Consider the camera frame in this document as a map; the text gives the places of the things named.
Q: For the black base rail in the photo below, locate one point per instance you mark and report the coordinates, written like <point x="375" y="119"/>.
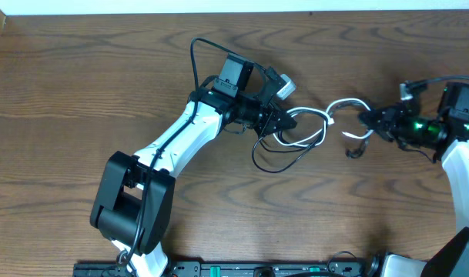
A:
<point x="343" y="264"/>

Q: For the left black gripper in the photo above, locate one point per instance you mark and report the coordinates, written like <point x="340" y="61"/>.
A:
<point x="268" y="120"/>

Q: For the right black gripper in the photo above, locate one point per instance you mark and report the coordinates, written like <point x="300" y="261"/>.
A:
<point x="390" y="123"/>

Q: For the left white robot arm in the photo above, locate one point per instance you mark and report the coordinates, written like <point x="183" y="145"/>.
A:
<point x="133" y="205"/>

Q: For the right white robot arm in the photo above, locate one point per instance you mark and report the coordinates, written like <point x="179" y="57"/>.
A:
<point x="448" y="136"/>

